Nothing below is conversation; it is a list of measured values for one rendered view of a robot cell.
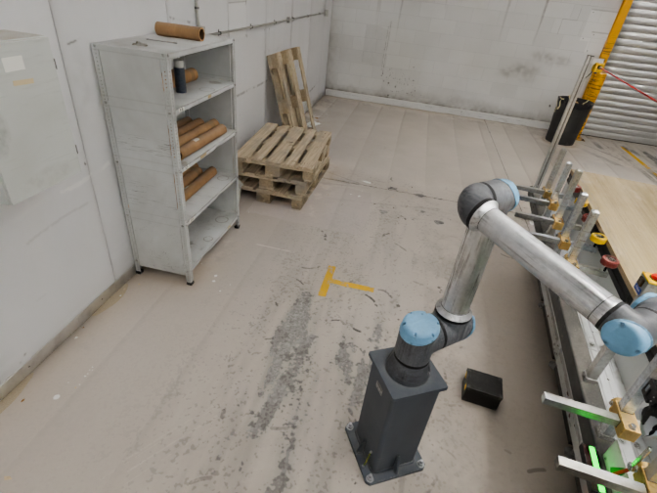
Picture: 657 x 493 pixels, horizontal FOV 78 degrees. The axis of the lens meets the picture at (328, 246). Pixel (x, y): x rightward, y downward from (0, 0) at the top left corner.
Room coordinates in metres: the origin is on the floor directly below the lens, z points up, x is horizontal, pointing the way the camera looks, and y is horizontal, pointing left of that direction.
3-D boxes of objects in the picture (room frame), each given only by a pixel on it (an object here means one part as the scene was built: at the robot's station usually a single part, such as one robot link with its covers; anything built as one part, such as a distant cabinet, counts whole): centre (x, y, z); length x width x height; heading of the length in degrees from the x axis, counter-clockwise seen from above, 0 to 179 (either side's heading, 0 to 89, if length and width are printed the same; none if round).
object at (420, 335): (1.20, -0.41, 0.79); 0.17 x 0.15 x 0.18; 124
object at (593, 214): (1.88, -1.31, 0.89); 0.04 x 0.04 x 0.48; 76
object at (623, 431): (0.89, -1.05, 0.83); 0.14 x 0.06 x 0.05; 166
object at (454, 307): (1.30, -0.55, 1.08); 0.17 x 0.15 x 0.75; 124
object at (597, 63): (3.14, -1.67, 1.20); 0.15 x 0.12 x 1.00; 166
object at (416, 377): (1.20, -0.40, 0.65); 0.19 x 0.19 x 0.10
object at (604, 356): (1.17, -1.12, 0.93); 0.05 x 0.05 x 0.45; 76
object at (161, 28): (2.85, 1.10, 1.59); 0.30 x 0.08 x 0.08; 81
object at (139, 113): (2.74, 1.11, 0.78); 0.90 x 0.45 x 1.55; 171
